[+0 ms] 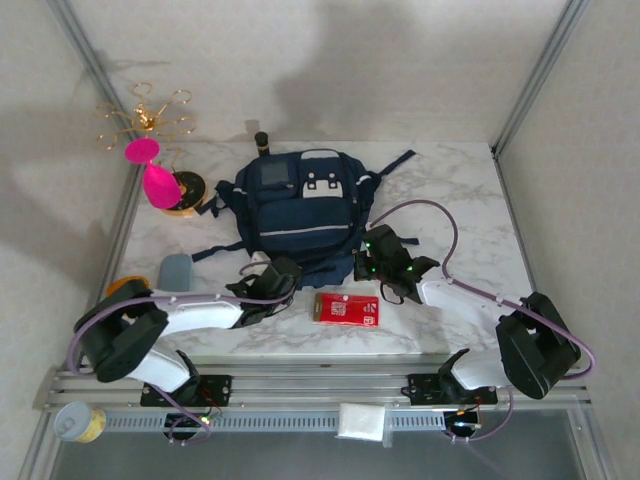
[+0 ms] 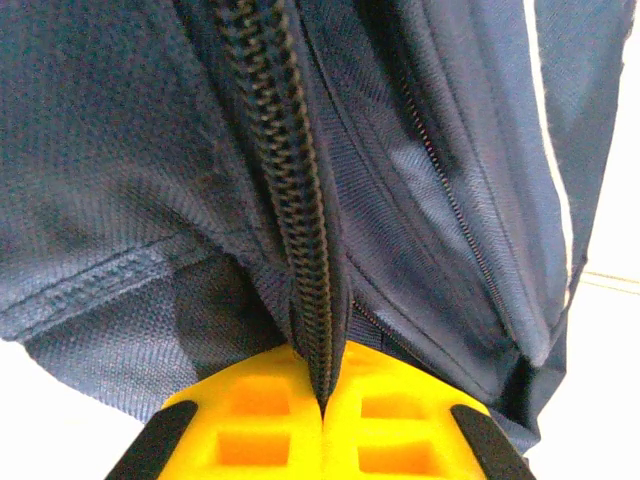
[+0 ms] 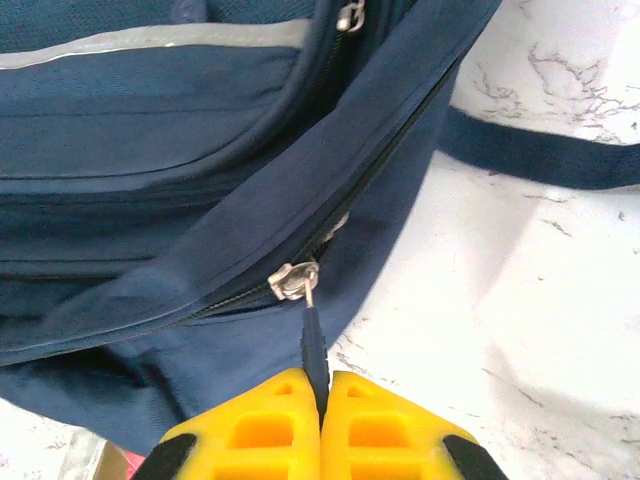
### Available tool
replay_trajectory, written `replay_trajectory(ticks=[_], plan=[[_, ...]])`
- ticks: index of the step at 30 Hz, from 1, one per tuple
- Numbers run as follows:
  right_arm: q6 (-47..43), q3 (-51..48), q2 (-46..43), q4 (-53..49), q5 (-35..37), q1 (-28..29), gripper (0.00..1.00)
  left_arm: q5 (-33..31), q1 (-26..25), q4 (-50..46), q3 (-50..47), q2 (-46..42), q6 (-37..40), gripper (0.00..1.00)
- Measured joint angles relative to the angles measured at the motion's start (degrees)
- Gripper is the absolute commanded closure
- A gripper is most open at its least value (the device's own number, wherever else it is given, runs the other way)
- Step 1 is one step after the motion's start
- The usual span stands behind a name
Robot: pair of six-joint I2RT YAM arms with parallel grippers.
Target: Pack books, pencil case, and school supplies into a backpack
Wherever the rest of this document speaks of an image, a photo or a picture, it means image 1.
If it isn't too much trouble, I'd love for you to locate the grey blue pencil case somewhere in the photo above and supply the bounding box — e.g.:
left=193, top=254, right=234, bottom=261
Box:
left=159, top=253, right=196, bottom=291

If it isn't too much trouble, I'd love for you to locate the pink goblet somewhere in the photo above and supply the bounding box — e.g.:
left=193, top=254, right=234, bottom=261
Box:
left=123, top=138, right=182, bottom=211

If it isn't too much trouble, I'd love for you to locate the aluminium rail frame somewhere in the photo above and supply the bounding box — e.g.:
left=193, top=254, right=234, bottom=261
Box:
left=32, top=352, right=594, bottom=414

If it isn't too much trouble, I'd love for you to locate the red packet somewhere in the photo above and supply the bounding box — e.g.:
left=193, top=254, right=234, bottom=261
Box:
left=313, top=292, right=380, bottom=329

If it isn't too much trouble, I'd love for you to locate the tin can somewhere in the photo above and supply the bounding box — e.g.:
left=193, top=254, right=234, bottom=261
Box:
left=53, top=401, right=107, bottom=445

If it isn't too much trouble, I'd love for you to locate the navy blue backpack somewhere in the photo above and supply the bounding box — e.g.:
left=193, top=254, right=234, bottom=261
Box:
left=192, top=148, right=419, bottom=289

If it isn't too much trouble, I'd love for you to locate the gold wire glass stand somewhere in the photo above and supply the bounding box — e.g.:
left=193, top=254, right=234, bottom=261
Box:
left=93, top=81, right=210, bottom=217

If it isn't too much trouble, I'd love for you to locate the aluminium frame post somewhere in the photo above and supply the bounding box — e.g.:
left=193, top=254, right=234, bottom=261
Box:
left=492, top=0, right=594, bottom=156
left=47, top=0, right=146, bottom=176

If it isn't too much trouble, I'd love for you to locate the orange round object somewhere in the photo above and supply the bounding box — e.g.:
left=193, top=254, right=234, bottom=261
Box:
left=107, top=274, right=151, bottom=301

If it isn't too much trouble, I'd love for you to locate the slotted grey cable tray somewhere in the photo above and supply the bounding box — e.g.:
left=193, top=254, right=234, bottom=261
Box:
left=102, top=410, right=446, bottom=432

